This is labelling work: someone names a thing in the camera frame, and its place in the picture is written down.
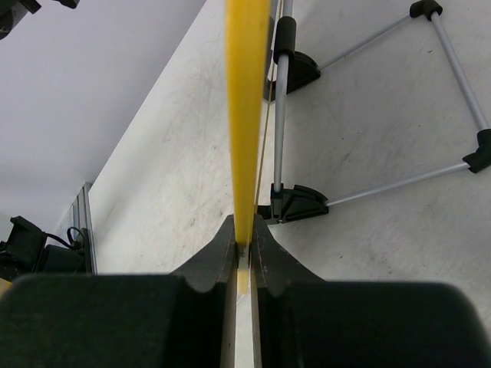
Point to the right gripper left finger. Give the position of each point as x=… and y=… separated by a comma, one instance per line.
x=182, y=319

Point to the aluminium mounting rail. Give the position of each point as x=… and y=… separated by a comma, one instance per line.
x=78, y=215

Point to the yellow framed whiteboard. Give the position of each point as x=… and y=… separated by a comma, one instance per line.
x=246, y=36

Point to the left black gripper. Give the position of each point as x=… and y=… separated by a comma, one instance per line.
x=13, y=11

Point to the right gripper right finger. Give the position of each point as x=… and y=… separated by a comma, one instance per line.
x=301, y=320

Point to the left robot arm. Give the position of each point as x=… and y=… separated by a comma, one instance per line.
x=29, y=250

